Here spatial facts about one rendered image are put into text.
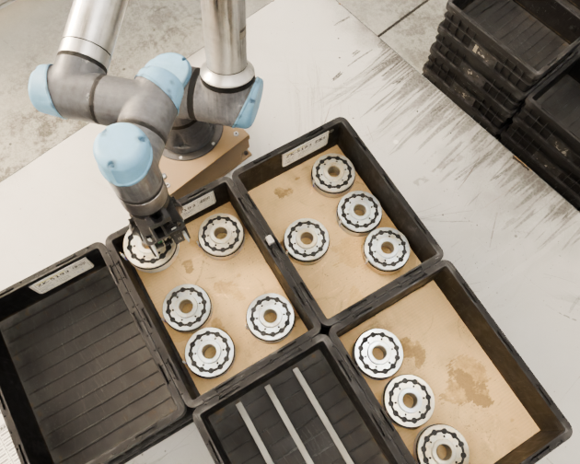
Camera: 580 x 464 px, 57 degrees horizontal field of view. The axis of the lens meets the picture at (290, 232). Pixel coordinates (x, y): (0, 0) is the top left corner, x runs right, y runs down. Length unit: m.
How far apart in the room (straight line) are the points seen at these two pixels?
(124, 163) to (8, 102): 1.96
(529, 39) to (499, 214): 0.83
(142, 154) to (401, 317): 0.69
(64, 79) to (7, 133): 1.74
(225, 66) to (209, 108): 0.11
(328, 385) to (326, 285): 0.21
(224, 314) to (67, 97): 0.57
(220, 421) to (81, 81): 0.70
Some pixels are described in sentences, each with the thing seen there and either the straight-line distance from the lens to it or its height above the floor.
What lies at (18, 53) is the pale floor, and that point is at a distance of 2.83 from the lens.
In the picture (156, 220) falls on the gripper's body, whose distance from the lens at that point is 0.87.
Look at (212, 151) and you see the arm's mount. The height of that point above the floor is 0.80.
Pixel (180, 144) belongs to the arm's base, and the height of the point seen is 0.82.
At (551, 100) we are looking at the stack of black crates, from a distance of 2.17.
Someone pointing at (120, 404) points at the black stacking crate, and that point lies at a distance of 1.20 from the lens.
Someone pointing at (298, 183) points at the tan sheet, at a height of 0.83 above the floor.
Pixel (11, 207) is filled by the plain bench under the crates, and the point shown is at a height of 0.70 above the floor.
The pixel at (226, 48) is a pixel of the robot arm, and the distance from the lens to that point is 1.11.
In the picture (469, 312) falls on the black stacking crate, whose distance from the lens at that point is 1.18.
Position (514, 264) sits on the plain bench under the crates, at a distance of 1.46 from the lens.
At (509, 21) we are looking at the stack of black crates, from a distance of 2.17.
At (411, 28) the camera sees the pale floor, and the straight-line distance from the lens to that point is 2.72.
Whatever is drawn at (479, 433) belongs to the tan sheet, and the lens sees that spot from 1.22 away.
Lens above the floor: 1.98
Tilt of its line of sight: 69 degrees down
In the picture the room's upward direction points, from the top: 1 degrees clockwise
